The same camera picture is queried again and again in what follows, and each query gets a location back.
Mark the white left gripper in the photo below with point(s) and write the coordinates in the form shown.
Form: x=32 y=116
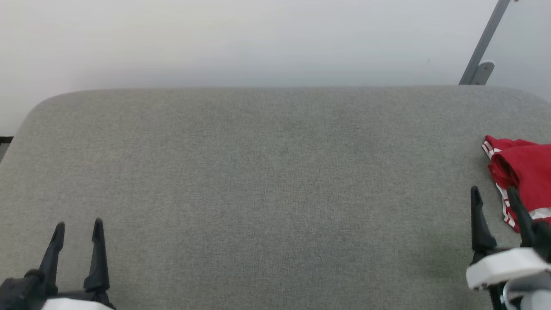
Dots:
x=17 y=292

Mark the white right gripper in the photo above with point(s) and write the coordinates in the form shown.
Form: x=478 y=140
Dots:
x=503 y=265

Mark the red basketball jersey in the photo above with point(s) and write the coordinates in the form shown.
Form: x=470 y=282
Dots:
x=527 y=172

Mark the grey fabric sofa seat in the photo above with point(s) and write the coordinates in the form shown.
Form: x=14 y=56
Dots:
x=258 y=193

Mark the grey metal pole with bracket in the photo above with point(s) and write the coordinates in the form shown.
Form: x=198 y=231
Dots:
x=484 y=43

